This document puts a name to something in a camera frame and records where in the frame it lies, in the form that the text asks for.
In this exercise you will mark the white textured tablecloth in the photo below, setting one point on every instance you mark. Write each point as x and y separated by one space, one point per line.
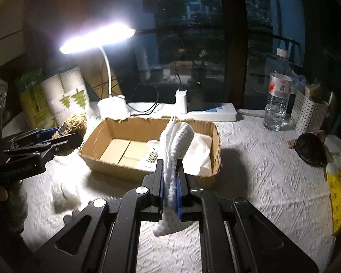
267 182

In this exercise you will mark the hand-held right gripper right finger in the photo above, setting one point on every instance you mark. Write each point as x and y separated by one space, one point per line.
179 196

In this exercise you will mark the brown fuzzy plush toy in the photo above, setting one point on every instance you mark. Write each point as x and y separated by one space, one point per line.
75 122

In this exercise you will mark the yellow plastic bag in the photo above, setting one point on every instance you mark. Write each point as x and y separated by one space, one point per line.
339 193

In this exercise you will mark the brown cardboard box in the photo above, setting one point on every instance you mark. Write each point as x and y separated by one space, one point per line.
122 128

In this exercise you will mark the white desk lamp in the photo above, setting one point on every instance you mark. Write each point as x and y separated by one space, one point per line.
113 108

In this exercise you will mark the white perforated basket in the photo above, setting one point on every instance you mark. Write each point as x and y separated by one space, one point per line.
308 113

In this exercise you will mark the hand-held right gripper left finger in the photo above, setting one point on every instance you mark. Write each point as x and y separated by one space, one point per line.
160 189

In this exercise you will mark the black power adapter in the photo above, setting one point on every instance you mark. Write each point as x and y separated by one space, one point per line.
196 96

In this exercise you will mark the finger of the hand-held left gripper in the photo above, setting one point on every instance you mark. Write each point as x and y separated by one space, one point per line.
42 133
62 143

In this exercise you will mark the green and yellow package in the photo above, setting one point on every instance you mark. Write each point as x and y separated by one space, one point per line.
31 105

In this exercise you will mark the white power strip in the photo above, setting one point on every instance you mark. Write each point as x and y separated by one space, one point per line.
216 112

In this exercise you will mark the clear plastic water bottle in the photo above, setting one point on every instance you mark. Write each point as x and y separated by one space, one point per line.
277 96

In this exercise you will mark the white knitted sock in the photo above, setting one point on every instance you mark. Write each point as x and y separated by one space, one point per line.
176 142

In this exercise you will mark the white cloth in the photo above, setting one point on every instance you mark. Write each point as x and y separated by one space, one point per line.
201 150

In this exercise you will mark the toilet paper roll pack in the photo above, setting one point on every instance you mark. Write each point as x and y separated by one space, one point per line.
64 91

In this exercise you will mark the white fluffy soft item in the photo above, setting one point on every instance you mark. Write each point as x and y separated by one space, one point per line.
65 200

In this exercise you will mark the black round pouch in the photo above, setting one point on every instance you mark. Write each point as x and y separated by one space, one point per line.
311 149

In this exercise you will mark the white charger plug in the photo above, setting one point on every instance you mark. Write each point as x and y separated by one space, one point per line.
181 101

